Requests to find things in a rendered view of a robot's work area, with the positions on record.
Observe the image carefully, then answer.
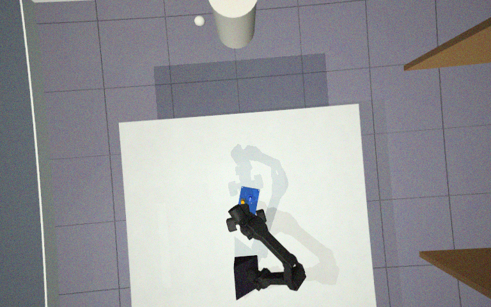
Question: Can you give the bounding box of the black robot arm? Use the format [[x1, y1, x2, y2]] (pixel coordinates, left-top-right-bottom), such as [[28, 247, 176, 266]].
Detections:
[[228, 203, 306, 291]]

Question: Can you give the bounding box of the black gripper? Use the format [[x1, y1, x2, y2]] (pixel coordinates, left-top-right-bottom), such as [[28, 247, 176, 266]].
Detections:
[[226, 209, 267, 232]]

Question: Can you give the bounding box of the blue circuit board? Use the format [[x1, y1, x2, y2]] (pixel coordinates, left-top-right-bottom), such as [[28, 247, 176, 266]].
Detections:
[[238, 186, 260, 214]]

